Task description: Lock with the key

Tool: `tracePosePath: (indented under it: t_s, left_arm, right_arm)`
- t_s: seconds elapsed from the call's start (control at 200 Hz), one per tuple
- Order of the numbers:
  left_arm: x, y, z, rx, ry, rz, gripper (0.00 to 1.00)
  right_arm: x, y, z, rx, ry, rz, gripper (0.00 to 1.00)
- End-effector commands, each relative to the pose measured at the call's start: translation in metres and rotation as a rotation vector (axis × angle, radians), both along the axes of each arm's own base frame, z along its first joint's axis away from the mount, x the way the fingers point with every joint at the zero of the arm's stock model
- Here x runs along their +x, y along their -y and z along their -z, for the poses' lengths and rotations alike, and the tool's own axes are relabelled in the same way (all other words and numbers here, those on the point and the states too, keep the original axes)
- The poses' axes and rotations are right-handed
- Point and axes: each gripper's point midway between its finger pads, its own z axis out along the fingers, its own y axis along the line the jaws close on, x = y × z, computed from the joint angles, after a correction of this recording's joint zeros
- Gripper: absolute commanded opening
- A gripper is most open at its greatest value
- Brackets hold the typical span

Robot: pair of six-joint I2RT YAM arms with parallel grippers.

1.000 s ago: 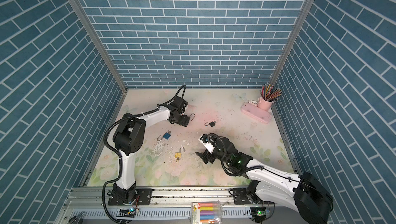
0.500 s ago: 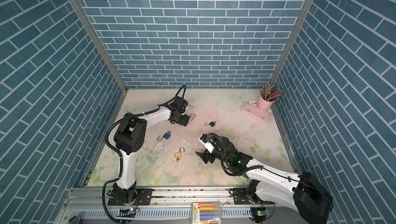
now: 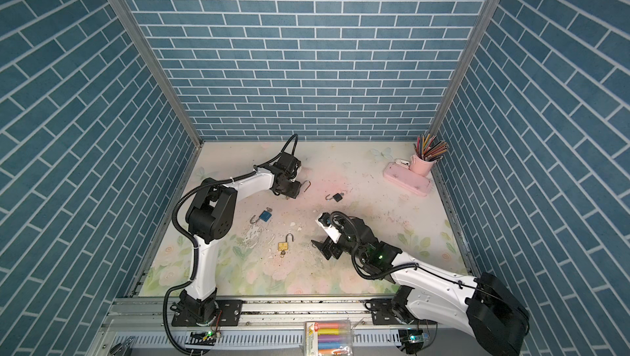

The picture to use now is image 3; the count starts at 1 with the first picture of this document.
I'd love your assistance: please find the coloured pencils bunch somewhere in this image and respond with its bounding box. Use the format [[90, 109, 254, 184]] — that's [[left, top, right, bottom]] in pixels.
[[414, 134, 449, 162]]

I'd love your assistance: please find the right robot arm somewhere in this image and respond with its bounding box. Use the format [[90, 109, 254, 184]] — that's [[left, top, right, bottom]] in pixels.
[[313, 211, 530, 355]]

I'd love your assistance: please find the red padlock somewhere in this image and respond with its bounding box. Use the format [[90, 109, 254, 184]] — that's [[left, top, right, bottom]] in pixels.
[[300, 180, 312, 193]]

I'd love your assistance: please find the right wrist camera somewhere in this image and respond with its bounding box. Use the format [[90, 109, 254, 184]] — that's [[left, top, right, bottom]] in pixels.
[[323, 225, 343, 244]]

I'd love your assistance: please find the pink pencil case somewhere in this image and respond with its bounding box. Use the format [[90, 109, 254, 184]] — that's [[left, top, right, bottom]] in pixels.
[[383, 162, 431, 197]]

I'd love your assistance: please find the blue padlock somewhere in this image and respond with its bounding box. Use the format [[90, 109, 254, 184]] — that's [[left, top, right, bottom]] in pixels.
[[249, 208, 272, 225]]

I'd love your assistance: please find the box of coloured markers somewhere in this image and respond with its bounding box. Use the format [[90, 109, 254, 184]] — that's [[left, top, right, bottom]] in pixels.
[[304, 320, 354, 356]]

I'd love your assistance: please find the black padlock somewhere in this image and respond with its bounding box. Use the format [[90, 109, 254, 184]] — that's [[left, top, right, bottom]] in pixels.
[[325, 192, 345, 202]]

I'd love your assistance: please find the pink pencil cup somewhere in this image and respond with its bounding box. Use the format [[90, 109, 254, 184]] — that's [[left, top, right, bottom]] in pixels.
[[409, 154, 434, 177]]

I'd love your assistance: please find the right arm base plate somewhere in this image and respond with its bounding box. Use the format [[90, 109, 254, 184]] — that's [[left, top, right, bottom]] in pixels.
[[364, 299, 435, 326]]

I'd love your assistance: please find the aluminium rail frame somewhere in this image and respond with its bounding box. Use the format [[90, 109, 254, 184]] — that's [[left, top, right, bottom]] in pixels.
[[85, 293, 522, 356]]

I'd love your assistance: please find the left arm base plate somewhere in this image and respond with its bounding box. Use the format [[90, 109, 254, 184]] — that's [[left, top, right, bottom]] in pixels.
[[171, 300, 244, 328]]

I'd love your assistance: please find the large brass padlock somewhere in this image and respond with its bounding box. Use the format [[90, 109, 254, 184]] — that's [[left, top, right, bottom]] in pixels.
[[277, 233, 295, 258]]

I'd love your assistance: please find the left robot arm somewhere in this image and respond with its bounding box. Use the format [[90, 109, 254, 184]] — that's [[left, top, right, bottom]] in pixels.
[[163, 151, 301, 326]]

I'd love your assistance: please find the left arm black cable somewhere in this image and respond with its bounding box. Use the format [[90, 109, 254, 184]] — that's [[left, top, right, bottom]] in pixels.
[[161, 133, 300, 356]]

